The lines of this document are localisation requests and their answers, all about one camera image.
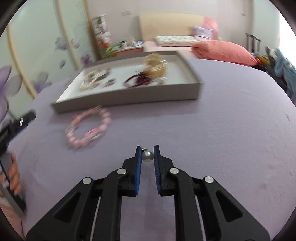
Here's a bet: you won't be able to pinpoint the pink bead bracelet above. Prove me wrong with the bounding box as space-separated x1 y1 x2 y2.
65 105 112 149

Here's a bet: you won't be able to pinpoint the pearl earring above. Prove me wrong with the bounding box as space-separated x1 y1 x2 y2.
142 148 154 163

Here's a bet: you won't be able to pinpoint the dark red bead bracelet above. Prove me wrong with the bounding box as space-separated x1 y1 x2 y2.
122 71 155 89

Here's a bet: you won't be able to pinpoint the grey cardboard jewelry tray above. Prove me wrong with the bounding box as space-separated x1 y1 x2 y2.
51 51 203 113

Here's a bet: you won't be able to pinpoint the person's left hand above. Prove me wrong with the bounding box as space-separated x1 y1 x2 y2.
8 153 22 195

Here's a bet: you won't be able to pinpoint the purple table cloth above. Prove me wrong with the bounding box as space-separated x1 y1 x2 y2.
9 59 295 237

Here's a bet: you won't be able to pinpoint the dark metal cuff bangle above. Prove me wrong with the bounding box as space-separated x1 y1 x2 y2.
92 68 111 83

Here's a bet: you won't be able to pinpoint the amber yellow bangle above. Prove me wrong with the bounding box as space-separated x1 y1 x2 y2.
143 53 167 78

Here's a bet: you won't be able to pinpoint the folded coral duvet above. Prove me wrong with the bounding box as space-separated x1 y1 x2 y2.
192 40 257 66

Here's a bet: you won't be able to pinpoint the blue plush robe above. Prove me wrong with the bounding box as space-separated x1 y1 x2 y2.
265 46 295 103

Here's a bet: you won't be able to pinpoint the floral sliding wardrobe doors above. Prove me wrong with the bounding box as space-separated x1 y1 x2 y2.
1 1 96 125

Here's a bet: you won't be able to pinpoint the pink beige nightstand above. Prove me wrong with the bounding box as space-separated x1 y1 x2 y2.
115 44 144 56

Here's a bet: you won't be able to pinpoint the bed with pink sheet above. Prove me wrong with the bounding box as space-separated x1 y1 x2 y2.
143 41 197 59

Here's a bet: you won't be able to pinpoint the floral white pillow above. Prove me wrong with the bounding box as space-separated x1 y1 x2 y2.
154 36 198 47

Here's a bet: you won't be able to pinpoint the dark wooden chair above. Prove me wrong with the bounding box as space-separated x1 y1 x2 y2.
245 33 261 54

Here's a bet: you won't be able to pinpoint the plush toy display tube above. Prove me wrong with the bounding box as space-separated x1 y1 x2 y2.
92 14 113 59

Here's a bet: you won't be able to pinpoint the beige pink headboard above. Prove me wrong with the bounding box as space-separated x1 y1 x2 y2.
138 12 219 48

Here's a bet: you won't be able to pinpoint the silver ring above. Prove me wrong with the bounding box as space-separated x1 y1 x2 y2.
102 78 117 88

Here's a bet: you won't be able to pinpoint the white pearl bracelet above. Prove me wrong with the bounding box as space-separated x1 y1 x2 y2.
78 69 105 91

